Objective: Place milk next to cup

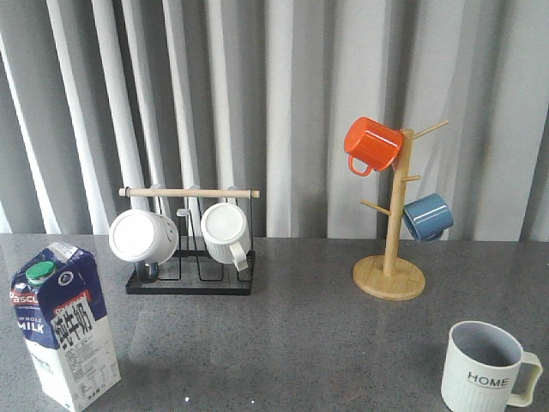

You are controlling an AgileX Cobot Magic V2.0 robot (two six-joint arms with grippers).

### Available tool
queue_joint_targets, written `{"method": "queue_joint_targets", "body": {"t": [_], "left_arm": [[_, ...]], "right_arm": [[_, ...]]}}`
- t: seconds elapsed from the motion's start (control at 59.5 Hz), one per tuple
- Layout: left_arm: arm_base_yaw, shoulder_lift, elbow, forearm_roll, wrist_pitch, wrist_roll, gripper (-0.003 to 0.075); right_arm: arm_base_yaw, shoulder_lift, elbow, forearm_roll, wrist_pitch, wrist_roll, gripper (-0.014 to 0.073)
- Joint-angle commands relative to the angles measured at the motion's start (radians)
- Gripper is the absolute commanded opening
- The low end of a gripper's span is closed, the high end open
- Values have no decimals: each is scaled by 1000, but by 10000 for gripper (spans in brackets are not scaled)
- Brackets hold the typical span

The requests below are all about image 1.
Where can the white HOME mug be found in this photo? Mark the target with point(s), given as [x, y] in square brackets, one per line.
[487, 369]

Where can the blue mug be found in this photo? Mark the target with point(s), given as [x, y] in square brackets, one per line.
[427, 218]

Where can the blue white milk carton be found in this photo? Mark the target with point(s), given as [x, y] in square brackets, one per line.
[60, 309]

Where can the white ribbed mug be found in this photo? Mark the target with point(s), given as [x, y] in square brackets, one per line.
[226, 234]

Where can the orange mug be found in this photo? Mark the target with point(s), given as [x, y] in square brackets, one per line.
[371, 146]

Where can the wooden mug tree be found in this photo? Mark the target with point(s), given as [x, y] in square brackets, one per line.
[387, 276]

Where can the white smiley mug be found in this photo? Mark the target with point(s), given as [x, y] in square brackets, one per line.
[143, 236]

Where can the grey pleated curtain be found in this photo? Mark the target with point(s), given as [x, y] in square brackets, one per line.
[99, 95]

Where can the black wire mug rack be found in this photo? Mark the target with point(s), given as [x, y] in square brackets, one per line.
[191, 270]

